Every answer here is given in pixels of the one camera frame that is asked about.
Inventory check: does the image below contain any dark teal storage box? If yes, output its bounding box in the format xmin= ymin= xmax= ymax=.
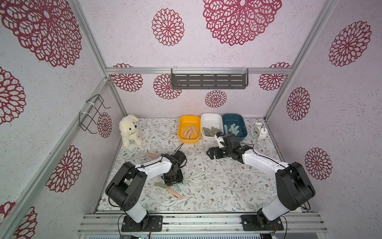
xmin=222 ymin=113 xmax=248 ymax=141

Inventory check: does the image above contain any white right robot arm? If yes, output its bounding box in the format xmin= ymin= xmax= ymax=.
xmin=207 ymin=132 xmax=316 ymax=228

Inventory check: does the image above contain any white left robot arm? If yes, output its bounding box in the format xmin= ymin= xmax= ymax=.
xmin=105 ymin=150 xmax=187 ymax=224

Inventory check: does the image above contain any white storage box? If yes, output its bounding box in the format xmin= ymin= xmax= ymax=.
xmin=201 ymin=113 xmax=224 ymax=141

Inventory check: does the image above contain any yellow storage box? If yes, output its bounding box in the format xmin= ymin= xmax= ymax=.
xmin=178 ymin=115 xmax=201 ymax=144

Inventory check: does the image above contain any white alarm clock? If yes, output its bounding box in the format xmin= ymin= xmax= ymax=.
xmin=251 ymin=120 xmax=268 ymax=141

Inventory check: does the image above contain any white plush dog toy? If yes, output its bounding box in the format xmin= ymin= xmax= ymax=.
xmin=119 ymin=115 xmax=143 ymax=148

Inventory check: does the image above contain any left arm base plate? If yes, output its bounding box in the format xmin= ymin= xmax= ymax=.
xmin=121 ymin=215 xmax=163 ymax=233

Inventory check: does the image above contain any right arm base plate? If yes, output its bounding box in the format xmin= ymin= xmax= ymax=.
xmin=241 ymin=215 xmax=284 ymax=232

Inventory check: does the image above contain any grey wall shelf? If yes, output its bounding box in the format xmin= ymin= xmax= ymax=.
xmin=170 ymin=70 xmax=249 ymax=90

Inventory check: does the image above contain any black wire wall rack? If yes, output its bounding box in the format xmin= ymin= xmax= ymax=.
xmin=78 ymin=94 xmax=110 ymax=134

